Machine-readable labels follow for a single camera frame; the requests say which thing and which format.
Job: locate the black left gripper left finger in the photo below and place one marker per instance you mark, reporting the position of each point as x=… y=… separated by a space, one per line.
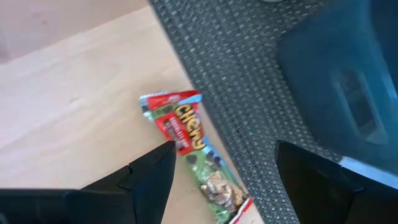
x=136 y=193

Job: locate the green Chewy granola bar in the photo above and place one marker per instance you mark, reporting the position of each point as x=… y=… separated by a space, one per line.
x=186 y=124

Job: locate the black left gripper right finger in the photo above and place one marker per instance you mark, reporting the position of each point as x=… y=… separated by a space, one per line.
x=317 y=193

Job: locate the clear plastic bin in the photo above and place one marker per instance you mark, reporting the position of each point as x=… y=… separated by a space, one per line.
x=342 y=77

